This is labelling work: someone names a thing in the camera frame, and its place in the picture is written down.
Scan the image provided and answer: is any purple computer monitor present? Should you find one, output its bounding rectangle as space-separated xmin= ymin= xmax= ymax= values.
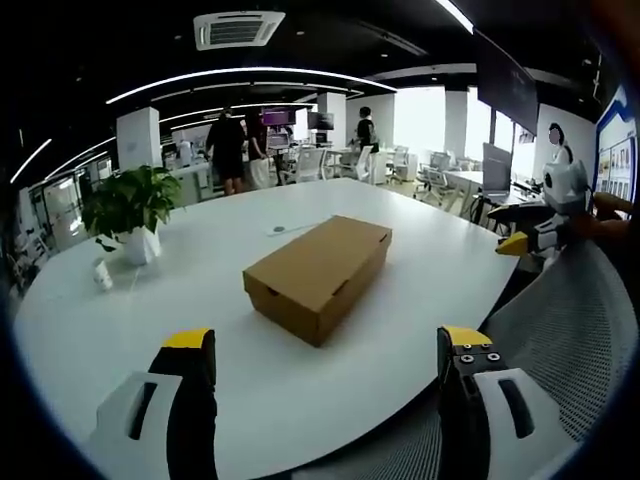
xmin=261 ymin=105 xmax=298 ymax=129

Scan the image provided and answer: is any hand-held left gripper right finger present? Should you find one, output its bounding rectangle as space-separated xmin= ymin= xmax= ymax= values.
xmin=436 ymin=325 xmax=565 ymax=480

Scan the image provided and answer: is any green potted plant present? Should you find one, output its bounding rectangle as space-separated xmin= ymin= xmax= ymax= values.
xmin=81 ymin=164 xmax=185 ymax=266

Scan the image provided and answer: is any person's right hand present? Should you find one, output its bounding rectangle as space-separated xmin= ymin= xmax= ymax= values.
xmin=569 ymin=192 xmax=636 ymax=241

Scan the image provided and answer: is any white square pillar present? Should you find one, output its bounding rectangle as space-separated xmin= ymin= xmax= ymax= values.
xmin=116 ymin=106 xmax=164 ymax=174

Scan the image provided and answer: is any blue framed wall poster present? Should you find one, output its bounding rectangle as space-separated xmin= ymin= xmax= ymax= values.
xmin=593 ymin=84 xmax=640 ymax=201

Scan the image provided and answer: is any brown cardboard shoe box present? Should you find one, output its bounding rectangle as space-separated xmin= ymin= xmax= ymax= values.
xmin=242 ymin=215 xmax=393 ymax=349

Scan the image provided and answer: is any large wall display screen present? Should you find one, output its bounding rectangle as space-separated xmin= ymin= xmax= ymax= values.
xmin=473 ymin=28 xmax=540 ymax=137

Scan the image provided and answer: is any ceiling air conditioner vent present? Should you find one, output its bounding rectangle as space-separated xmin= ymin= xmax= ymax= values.
xmin=193 ymin=10 xmax=287 ymax=52

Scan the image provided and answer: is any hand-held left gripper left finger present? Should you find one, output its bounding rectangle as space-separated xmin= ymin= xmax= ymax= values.
xmin=88 ymin=328 xmax=219 ymax=480

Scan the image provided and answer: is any white office chair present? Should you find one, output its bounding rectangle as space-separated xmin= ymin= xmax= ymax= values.
xmin=414 ymin=152 xmax=451 ymax=206
xmin=289 ymin=147 xmax=327 ymax=184
xmin=387 ymin=145 xmax=412 ymax=184

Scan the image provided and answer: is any grey mesh office chair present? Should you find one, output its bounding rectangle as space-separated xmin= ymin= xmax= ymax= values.
xmin=292 ymin=238 xmax=632 ymax=480

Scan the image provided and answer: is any open laptop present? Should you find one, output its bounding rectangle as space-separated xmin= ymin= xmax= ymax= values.
xmin=481 ymin=141 xmax=526 ymax=205

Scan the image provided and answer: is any white paper cup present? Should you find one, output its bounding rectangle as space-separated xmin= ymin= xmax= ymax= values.
xmin=93 ymin=258 xmax=115 ymax=292

